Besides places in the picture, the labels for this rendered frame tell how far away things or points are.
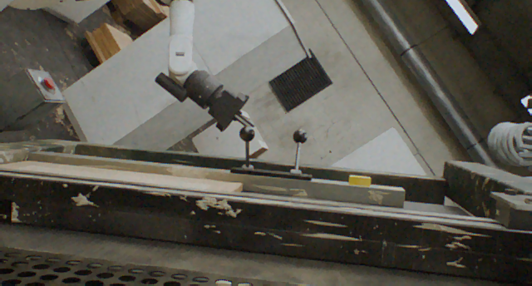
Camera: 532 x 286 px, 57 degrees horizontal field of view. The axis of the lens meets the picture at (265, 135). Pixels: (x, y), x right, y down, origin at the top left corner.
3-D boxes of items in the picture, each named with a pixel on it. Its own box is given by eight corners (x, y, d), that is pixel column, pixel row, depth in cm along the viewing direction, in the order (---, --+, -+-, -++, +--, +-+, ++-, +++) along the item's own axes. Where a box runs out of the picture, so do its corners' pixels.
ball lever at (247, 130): (241, 167, 123) (240, 122, 116) (256, 169, 123) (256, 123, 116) (238, 176, 120) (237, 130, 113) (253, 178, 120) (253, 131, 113)
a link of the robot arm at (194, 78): (212, 86, 143) (182, 62, 143) (213, 71, 132) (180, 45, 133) (186, 113, 139) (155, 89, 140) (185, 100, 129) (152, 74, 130)
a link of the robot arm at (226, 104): (252, 96, 139) (219, 71, 140) (246, 96, 129) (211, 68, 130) (225, 131, 140) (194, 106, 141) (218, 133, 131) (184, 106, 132)
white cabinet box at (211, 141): (203, 141, 659) (247, 113, 650) (224, 179, 648) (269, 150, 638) (190, 139, 615) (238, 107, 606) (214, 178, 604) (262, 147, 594)
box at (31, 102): (5, 101, 158) (47, 70, 156) (24, 132, 158) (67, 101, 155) (-22, 100, 146) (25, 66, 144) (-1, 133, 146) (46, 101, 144)
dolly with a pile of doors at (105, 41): (108, 52, 521) (130, 36, 517) (130, 92, 511) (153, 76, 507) (74, 36, 461) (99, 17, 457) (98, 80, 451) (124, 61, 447)
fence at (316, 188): (38, 165, 131) (39, 150, 131) (400, 204, 119) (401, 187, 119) (27, 167, 126) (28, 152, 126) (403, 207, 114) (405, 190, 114)
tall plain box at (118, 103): (115, 110, 445) (275, 1, 422) (145, 167, 433) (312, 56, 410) (51, 93, 357) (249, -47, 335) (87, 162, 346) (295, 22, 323)
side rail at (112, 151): (83, 176, 156) (86, 142, 155) (438, 214, 142) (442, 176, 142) (74, 179, 150) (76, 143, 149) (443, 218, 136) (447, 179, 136)
